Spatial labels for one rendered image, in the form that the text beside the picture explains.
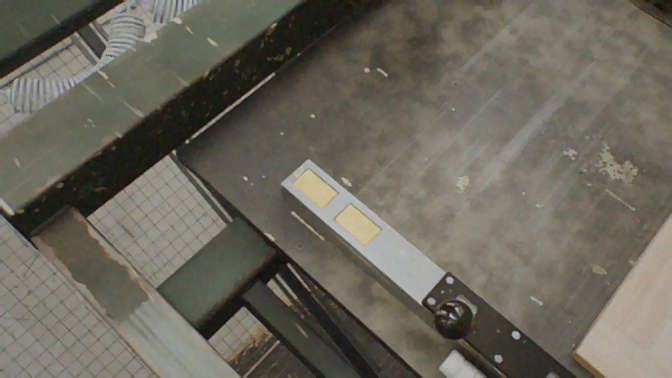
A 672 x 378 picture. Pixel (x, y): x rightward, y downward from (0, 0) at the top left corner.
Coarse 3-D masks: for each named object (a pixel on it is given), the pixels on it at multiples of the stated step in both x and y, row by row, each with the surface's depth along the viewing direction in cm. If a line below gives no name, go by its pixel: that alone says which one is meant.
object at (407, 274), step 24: (312, 168) 74; (288, 192) 73; (312, 216) 72; (336, 216) 71; (336, 240) 72; (384, 240) 70; (360, 264) 71; (384, 264) 68; (408, 264) 68; (432, 264) 69; (408, 288) 67; (480, 360) 65
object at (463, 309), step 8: (440, 304) 55; (448, 304) 54; (456, 304) 54; (464, 304) 55; (472, 304) 65; (440, 312) 54; (448, 312) 54; (456, 312) 54; (464, 312) 54; (472, 312) 55; (440, 320) 54; (448, 320) 54; (456, 320) 53; (464, 320) 54; (472, 320) 54; (440, 328) 54; (448, 328) 54; (456, 328) 53; (464, 328) 54; (472, 328) 54; (448, 336) 54; (456, 336) 54; (464, 336) 54
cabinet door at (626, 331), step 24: (648, 264) 72; (624, 288) 71; (648, 288) 71; (600, 312) 71; (624, 312) 69; (648, 312) 69; (600, 336) 68; (624, 336) 68; (648, 336) 68; (600, 360) 66; (624, 360) 67; (648, 360) 67
